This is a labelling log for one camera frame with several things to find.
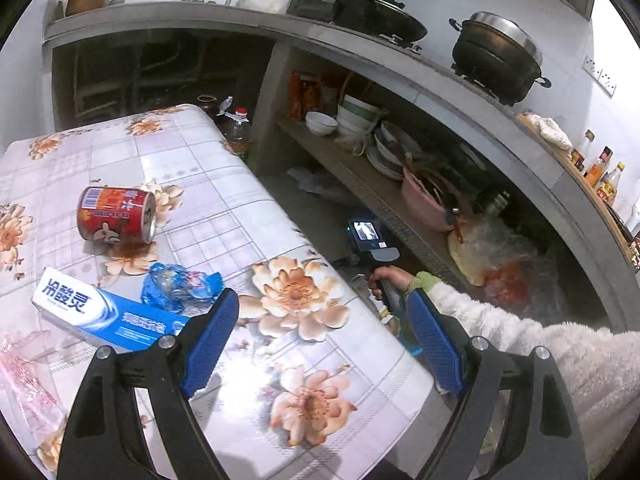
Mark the pink plastic basin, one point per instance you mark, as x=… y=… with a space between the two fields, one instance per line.
x=425 y=205

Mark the white cloth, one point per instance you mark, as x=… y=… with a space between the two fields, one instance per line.
x=550 y=130

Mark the dark ceramic jar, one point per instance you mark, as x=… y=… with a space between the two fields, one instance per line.
x=207 y=105

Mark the blue white toothpaste box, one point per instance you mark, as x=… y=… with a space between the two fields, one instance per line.
x=100 y=310

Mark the wall socket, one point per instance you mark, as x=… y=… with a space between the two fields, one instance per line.
x=600 y=76

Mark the orange carton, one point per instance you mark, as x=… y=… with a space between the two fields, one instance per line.
x=306 y=95

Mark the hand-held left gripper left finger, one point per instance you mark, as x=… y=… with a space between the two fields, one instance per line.
x=210 y=345

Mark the floral tablecloth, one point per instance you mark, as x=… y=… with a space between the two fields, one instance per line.
x=225 y=200

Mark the cooking oil bottle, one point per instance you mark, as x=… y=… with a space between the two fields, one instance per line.
x=237 y=135

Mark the small white bowl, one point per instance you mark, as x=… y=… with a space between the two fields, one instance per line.
x=321 y=124

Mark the stack of plates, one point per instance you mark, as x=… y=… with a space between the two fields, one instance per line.
x=390 y=152

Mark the clear bag with red contents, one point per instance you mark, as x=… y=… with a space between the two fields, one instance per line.
x=505 y=265

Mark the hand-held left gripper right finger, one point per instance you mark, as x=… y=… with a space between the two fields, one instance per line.
x=435 y=345

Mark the orange sauce bottle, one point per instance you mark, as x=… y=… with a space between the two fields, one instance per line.
x=597 y=170

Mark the person's right forearm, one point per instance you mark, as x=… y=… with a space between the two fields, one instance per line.
x=550 y=355

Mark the pink clear plastic wrapper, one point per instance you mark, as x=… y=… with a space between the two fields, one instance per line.
x=25 y=365

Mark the black wok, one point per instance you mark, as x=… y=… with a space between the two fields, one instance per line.
x=395 y=25

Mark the stack of white bowls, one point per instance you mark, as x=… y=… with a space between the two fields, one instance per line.
x=357 y=112

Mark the concrete kitchen counter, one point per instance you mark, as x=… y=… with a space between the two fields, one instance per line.
x=350 y=55

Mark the yellow sauce bottle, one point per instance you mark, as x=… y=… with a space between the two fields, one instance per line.
x=610 y=187

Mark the red drink can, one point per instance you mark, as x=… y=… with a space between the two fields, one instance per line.
x=112 y=215

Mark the blue crumpled wrapper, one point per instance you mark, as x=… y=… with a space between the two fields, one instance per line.
x=175 y=285

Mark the clear sauce bottle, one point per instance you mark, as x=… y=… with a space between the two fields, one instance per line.
x=582 y=152

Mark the person's right hand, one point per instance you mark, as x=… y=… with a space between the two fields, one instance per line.
x=395 y=276

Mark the black pot with steel lid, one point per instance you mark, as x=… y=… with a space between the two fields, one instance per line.
x=495 y=60

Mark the crumpled white bag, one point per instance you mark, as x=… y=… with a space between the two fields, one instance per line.
x=315 y=180

